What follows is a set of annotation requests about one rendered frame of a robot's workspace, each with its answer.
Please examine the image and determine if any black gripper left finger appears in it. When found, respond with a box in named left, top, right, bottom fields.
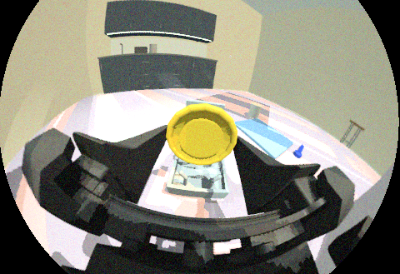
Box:
left=73, top=125, right=168, bottom=204

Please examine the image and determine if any yellow plate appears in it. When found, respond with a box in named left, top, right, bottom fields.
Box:
left=166, top=104, right=238, bottom=165

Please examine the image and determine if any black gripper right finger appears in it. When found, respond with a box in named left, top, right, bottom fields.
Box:
left=233, top=135, right=320, bottom=215

